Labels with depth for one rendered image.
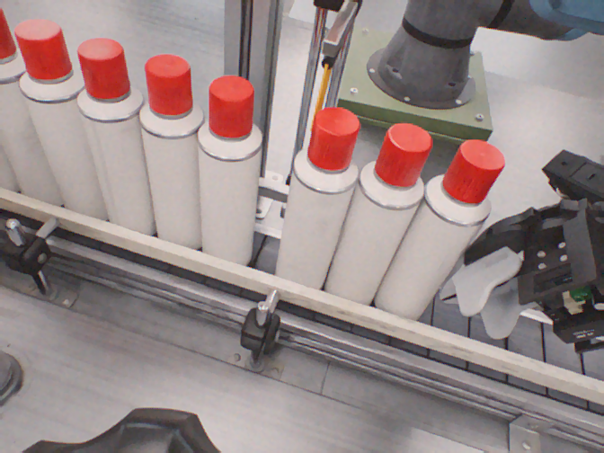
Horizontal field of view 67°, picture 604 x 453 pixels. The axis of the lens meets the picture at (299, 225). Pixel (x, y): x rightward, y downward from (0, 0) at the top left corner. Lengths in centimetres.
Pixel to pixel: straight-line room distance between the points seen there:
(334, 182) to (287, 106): 45
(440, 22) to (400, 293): 45
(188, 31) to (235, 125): 62
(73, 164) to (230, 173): 16
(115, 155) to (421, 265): 27
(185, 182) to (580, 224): 30
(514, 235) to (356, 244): 12
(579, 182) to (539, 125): 53
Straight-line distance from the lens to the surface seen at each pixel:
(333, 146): 33
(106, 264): 50
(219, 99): 34
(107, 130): 40
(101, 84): 39
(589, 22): 34
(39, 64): 42
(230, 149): 36
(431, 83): 79
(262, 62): 48
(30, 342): 47
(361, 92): 78
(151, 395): 43
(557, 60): 119
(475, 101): 85
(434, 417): 51
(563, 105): 103
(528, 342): 53
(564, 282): 36
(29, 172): 52
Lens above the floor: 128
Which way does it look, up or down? 49 degrees down
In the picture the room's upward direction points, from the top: 12 degrees clockwise
